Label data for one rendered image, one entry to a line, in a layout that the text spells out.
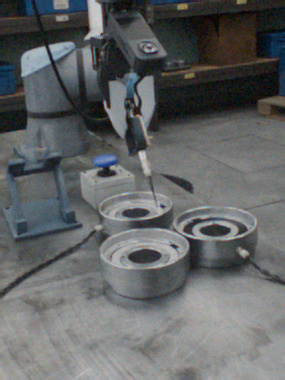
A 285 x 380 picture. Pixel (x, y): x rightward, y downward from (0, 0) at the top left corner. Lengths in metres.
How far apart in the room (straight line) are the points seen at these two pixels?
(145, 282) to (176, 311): 0.04
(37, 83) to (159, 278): 0.64
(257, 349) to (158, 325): 0.10
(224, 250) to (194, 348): 0.16
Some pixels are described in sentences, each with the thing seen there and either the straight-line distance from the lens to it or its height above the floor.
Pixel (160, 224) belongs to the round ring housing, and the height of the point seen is 0.83.
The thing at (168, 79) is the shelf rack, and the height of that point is 0.42.
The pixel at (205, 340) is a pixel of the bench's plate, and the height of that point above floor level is 0.80.
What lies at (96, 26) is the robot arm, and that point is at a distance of 1.19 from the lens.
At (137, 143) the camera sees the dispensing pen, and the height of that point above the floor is 0.92.
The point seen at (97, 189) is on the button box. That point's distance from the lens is 0.87.
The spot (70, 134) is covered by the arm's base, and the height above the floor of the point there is 0.85.
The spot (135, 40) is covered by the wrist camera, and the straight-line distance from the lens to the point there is 0.75.
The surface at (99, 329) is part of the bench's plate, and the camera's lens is 0.60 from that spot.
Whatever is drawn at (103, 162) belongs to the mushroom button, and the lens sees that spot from 0.88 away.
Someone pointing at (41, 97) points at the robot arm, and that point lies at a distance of 1.17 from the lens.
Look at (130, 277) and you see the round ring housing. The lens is 0.62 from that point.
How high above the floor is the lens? 1.13
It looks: 15 degrees down
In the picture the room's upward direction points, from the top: 4 degrees counter-clockwise
